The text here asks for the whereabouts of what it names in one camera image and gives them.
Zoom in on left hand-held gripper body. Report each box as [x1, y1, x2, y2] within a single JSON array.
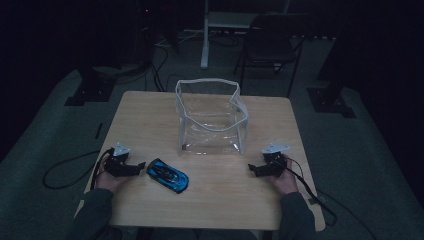
[[103, 142, 135, 178]]

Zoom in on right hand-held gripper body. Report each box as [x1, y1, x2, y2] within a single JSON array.
[[260, 143, 291, 178]]

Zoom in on blue toy car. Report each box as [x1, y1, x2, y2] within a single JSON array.
[[145, 157, 190, 195]]

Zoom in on clear plastic bag white trim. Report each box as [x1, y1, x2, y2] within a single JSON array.
[[174, 77, 250, 157]]

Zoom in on person's left hand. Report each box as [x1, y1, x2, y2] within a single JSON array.
[[95, 155, 131, 195]]

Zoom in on person's right hand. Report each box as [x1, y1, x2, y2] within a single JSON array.
[[270, 153, 300, 197]]

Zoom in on black stand with base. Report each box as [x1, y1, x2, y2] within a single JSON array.
[[63, 0, 118, 108], [306, 0, 357, 119]]

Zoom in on black folding chair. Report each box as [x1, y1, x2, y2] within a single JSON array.
[[232, 12, 307, 99]]

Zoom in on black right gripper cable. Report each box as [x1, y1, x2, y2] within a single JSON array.
[[282, 158, 338, 228]]

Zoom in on thin black floor cable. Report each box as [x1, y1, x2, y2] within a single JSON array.
[[315, 188, 379, 240]]

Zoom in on black floor cables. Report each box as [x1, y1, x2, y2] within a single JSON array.
[[114, 28, 241, 93]]

